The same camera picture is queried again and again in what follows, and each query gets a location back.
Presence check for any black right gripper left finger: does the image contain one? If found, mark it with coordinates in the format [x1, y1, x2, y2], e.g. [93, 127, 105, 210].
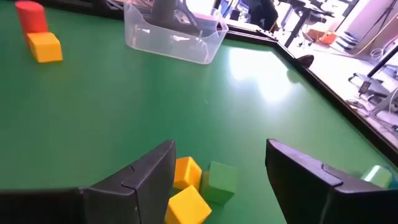
[0, 139, 177, 224]

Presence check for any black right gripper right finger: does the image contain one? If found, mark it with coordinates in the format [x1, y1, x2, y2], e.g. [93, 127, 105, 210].
[265, 138, 398, 224]

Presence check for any yellow cube block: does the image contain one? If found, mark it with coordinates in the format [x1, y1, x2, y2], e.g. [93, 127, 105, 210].
[24, 31, 63, 64]
[164, 185, 213, 224]
[173, 156, 203, 191]

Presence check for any green cube block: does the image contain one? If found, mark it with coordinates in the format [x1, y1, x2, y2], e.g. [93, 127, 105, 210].
[199, 161, 238, 205]

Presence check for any red cylinder block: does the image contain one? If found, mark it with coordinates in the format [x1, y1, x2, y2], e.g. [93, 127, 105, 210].
[14, 0, 50, 35]

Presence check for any clear plastic bin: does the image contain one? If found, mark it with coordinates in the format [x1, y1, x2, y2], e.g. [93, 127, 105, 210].
[123, 0, 229, 65]

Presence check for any black table clamp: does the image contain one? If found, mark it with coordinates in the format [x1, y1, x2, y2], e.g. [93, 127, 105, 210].
[297, 54, 315, 69]

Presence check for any orange object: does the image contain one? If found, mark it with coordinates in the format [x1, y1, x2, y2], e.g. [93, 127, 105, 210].
[307, 28, 338, 45]

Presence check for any person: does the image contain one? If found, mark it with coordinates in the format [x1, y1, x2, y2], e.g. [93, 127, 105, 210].
[247, 0, 280, 32]

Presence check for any black table frame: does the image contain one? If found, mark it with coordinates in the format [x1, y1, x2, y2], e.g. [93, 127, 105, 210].
[0, 0, 398, 167]

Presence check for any black desk frame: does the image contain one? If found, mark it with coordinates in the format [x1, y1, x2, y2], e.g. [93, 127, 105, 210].
[277, 0, 336, 49]

